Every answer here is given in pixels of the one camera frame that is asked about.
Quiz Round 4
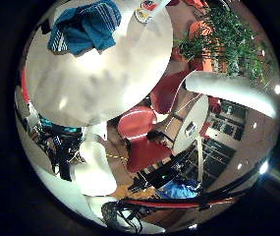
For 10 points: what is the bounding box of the white spray bottle orange sprayer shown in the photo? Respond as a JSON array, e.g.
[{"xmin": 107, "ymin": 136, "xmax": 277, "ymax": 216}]
[{"xmin": 134, "ymin": 0, "xmax": 172, "ymax": 25}]

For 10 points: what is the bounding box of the blue striped cloth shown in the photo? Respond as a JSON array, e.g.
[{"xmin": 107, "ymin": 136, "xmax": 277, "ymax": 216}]
[{"xmin": 46, "ymin": 0, "xmax": 123, "ymax": 57}]

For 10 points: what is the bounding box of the green leafy plant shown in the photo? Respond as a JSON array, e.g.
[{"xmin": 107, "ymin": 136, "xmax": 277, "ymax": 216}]
[{"xmin": 175, "ymin": 4, "xmax": 273, "ymax": 83}]

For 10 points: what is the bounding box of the white round side table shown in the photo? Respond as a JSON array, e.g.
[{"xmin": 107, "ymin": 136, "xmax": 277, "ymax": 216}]
[{"xmin": 171, "ymin": 93, "xmax": 210, "ymax": 185}]

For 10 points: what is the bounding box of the dark shelf unit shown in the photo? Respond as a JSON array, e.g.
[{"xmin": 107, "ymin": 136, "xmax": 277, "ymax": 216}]
[{"xmin": 201, "ymin": 100, "xmax": 248, "ymax": 186}]

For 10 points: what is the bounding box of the red chair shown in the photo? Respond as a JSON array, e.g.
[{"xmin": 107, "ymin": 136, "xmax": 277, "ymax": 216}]
[
  {"xmin": 149, "ymin": 70, "xmax": 194, "ymax": 115},
  {"xmin": 117, "ymin": 105, "xmax": 174, "ymax": 174}
]

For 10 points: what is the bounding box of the orange plant pot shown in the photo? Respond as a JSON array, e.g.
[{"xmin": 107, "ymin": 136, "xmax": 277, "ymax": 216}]
[{"xmin": 188, "ymin": 20, "xmax": 215, "ymax": 73}]

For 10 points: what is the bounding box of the blue bag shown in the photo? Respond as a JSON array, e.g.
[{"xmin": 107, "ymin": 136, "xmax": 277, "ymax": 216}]
[{"xmin": 158, "ymin": 178, "xmax": 203, "ymax": 201}]

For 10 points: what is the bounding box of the black cable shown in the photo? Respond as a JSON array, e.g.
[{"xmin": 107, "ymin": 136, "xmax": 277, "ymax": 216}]
[{"xmin": 126, "ymin": 158, "xmax": 269, "ymax": 206}]

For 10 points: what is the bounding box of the red cable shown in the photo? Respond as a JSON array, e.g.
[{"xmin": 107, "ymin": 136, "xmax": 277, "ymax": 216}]
[{"xmin": 126, "ymin": 196, "xmax": 240, "ymax": 210}]

